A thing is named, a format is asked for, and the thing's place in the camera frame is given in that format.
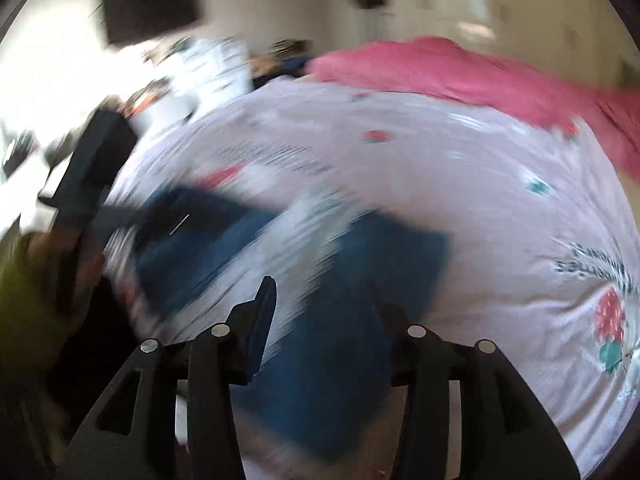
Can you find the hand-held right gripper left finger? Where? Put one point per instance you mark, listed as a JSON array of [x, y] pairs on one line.
[[261, 332]]

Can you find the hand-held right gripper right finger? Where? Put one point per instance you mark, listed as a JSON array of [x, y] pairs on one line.
[[425, 365]]

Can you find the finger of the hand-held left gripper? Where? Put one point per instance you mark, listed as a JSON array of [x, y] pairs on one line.
[[127, 217]]

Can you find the blue denim pants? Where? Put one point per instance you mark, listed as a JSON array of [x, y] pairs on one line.
[[320, 390]]

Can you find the person's left hand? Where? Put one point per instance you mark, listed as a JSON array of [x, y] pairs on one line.
[[60, 255]]

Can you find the white round table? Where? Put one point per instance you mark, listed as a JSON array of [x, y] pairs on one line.
[[160, 112]]

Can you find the white drawer dresser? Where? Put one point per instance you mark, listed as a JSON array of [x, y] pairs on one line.
[[215, 67]]

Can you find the pink strawberry printed blanket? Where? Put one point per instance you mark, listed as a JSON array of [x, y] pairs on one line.
[[450, 185]]

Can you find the pile of folded clothes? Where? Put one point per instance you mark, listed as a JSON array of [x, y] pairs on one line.
[[282, 60]]

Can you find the pink duvet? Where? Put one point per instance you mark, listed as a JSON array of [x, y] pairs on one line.
[[450, 72]]

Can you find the black wall television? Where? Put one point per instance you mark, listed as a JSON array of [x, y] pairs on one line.
[[150, 7]]

